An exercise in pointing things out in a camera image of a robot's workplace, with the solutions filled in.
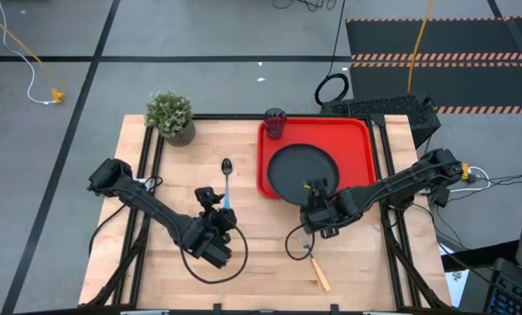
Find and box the blue-handled black spoon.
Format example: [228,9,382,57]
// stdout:
[221,157,234,211]

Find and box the white floor cable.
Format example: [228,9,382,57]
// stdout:
[0,0,56,105]

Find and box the dark translucent faceted cup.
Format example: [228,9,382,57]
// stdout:
[263,108,288,141]

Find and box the red plastic tray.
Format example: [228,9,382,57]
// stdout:
[256,116,378,201]

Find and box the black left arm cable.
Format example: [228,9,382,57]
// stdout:
[180,225,250,285]

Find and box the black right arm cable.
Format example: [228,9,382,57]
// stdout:
[285,222,317,263]

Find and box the black coiled floor cable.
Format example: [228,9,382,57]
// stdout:
[314,0,350,106]

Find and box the black orange-striped floor mat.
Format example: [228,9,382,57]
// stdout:
[345,16,522,116]

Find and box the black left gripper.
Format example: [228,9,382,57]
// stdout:
[194,186,238,235]

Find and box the orange-handled metal fork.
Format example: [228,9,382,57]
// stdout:
[299,235,332,293]

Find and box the black cable bundle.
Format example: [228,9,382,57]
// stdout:
[435,170,522,246]

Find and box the white paper sheet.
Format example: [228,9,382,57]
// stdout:
[443,244,470,310]

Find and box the black aluminium table frame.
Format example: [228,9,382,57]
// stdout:
[79,112,453,315]

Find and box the white arm base cable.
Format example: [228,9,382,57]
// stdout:
[448,165,492,193]

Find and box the black keyboard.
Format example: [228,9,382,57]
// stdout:
[483,257,522,315]

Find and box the black arm base cable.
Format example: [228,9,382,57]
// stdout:
[88,201,129,259]

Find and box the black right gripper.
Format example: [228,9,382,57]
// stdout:
[300,178,339,240]

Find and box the potted plant striped pot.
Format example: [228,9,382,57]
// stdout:
[145,90,197,148]

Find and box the yellow hanging cable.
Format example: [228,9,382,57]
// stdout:
[0,6,63,94]
[407,0,435,94]

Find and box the black round plate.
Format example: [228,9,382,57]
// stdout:
[267,143,341,207]

